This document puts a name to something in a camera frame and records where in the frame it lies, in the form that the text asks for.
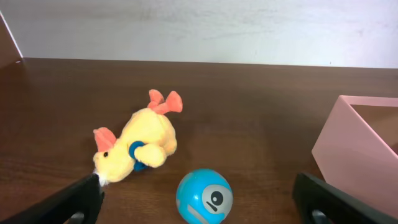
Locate blue robot ball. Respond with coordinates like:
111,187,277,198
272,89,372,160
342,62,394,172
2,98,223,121
176,169,233,224

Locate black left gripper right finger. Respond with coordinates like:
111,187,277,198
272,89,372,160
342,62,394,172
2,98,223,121
292,172,397,224

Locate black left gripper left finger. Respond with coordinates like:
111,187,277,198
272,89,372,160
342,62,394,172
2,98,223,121
2,174,104,224

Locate yellow plush bunny toy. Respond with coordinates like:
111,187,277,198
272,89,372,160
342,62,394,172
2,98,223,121
93,89,183,187

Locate pink open cardboard box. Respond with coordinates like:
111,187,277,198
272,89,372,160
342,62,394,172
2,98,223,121
312,95,397,217

